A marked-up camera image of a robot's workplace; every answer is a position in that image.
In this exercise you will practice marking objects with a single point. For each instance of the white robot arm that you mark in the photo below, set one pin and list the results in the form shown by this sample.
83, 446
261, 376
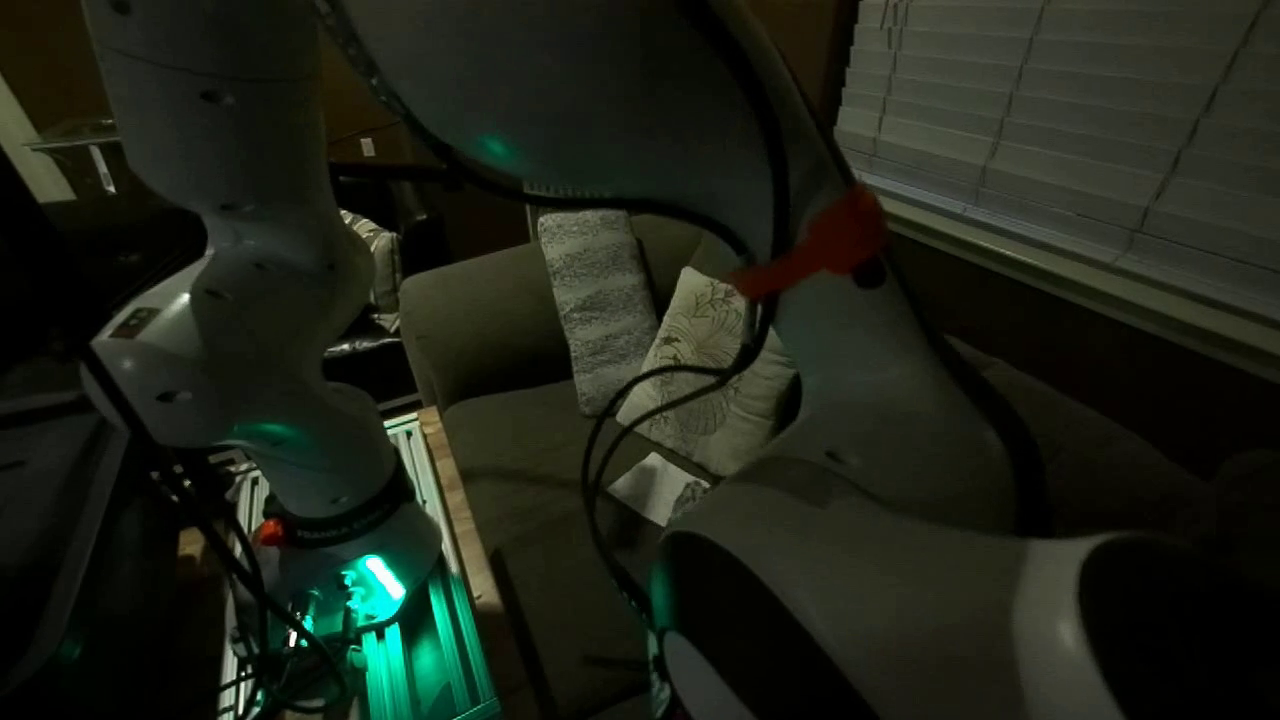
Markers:
655, 106

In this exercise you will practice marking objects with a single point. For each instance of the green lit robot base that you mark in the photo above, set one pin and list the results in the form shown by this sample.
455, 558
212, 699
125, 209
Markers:
362, 630

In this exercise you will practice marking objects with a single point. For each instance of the grey knitted throw pillow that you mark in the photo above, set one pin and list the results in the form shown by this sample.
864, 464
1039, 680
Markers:
600, 298

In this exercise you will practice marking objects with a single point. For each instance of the cream embroidered throw pillow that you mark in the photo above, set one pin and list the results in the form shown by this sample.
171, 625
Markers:
698, 338

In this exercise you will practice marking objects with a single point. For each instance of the white paper sheet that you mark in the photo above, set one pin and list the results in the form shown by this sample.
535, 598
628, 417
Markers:
658, 488

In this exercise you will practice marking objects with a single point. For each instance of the brown fabric sofa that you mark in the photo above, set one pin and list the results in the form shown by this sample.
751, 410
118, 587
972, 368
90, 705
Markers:
535, 441

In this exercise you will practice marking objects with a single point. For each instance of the white window blinds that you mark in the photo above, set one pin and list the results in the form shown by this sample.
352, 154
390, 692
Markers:
1135, 132

